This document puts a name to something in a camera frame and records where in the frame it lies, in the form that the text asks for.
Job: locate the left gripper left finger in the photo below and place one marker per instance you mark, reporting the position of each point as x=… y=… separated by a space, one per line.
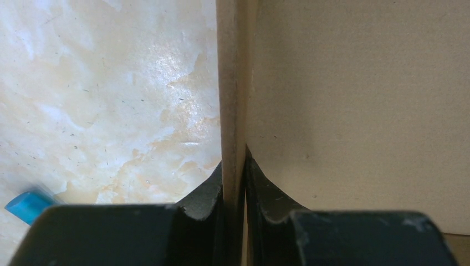
x=188 y=232

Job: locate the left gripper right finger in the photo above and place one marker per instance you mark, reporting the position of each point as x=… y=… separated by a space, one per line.
x=281 y=231

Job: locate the brown cardboard box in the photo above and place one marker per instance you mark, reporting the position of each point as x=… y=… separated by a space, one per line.
x=351 y=105

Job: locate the black blue marker pen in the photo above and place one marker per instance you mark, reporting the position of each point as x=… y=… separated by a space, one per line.
x=31 y=203

